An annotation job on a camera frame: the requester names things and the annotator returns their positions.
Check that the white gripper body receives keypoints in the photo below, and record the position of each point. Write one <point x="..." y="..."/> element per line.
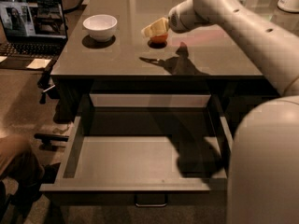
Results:
<point x="176" y="20"/>

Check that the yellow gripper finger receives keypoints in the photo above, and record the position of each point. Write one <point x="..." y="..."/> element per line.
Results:
<point x="159" y="27"/>

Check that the orange fruit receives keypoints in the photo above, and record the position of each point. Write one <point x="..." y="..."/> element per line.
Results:
<point x="159" y="39"/>

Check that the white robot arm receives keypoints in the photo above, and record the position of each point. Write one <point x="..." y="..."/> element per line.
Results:
<point x="263" y="182"/>

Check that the dark side drawer cabinet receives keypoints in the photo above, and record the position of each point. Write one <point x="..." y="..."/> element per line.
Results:
<point x="242" y="96"/>

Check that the open grey top drawer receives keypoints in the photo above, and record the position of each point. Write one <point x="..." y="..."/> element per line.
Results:
<point x="123" y="145"/>

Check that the white ceramic bowl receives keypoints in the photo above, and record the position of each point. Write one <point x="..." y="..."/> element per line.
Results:
<point x="101" y="27"/>

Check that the white paper note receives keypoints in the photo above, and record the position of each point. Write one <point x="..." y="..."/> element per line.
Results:
<point x="38" y="64"/>

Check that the open black laptop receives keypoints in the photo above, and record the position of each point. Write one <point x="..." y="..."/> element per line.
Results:
<point x="33" y="28"/>

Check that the black shoe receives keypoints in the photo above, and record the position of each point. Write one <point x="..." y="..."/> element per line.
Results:
<point x="25" y="196"/>

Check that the person's leg brown trousers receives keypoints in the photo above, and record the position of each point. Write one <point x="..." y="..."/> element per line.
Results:
<point x="18" y="161"/>

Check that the metal drawer handle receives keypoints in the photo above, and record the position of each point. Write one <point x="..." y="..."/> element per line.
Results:
<point x="151" y="200"/>

